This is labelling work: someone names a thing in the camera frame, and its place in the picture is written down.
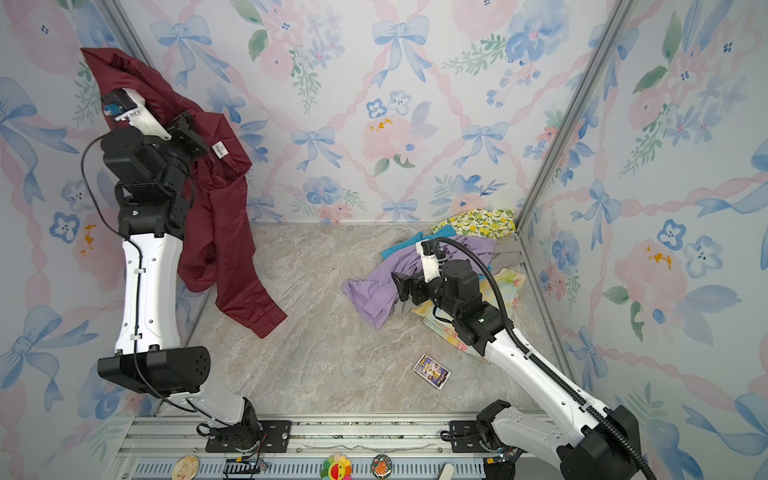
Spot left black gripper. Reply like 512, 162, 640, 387
152, 110, 207, 204

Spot lavender purple cloth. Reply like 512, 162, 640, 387
342, 236, 496, 330

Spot maroon cloth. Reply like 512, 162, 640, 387
82, 48, 287, 338

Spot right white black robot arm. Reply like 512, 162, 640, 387
392, 260, 653, 479

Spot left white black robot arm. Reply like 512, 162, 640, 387
97, 114, 266, 454

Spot pastel floral cloth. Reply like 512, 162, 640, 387
411, 268, 527, 358

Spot teal cloth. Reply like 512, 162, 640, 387
381, 225, 457, 260

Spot grey cloth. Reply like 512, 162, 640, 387
490, 235, 525, 274

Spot yellow lemon print cloth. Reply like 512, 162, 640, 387
431, 209, 517, 239

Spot purple playing card box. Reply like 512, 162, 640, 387
413, 354, 451, 390

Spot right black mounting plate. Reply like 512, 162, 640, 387
446, 420, 495, 454

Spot black mounting plate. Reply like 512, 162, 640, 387
446, 420, 495, 454
198, 420, 292, 454

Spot white small object front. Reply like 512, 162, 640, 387
438, 463, 455, 480

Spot colourful flower sticker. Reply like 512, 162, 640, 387
320, 454, 354, 480

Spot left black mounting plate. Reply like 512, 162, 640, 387
198, 420, 292, 454

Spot beige round sticker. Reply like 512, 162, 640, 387
171, 455, 201, 480

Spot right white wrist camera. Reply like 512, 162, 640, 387
416, 239, 448, 283

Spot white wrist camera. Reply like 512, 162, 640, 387
416, 239, 448, 283
102, 88, 172, 141

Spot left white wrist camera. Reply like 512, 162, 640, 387
102, 88, 172, 141

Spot aluminium corner post left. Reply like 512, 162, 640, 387
94, 0, 154, 66

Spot aluminium corner post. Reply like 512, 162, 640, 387
94, 0, 154, 66
516, 0, 635, 234

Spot black corrugated cable conduit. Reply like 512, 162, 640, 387
427, 236, 658, 480

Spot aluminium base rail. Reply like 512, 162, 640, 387
106, 413, 500, 479

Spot aluminium corner post right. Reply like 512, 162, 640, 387
516, 0, 635, 234

